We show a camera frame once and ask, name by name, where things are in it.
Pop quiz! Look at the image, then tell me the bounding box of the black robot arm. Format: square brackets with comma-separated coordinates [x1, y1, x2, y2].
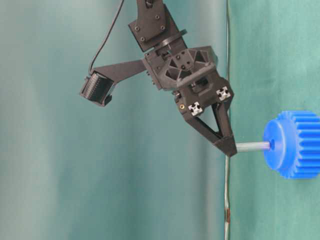
[80, 0, 237, 157]

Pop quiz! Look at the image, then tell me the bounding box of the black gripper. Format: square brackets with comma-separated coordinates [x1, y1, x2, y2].
[92, 46, 237, 157]

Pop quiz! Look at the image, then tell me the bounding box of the black camera cable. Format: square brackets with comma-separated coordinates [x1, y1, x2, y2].
[89, 0, 125, 73]

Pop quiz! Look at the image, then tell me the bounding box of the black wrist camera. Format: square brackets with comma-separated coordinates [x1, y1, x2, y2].
[79, 72, 115, 107]

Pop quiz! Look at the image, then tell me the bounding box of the green cloth mat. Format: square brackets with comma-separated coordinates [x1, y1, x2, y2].
[227, 0, 320, 240]

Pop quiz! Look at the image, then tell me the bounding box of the green background curtain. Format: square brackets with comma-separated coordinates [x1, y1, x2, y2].
[0, 0, 225, 240]

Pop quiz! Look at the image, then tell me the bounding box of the grey metal shaft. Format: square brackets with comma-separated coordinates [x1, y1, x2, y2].
[236, 141, 271, 153]

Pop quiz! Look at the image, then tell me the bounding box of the blue plastic gear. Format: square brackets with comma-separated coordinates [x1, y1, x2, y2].
[263, 110, 320, 179]

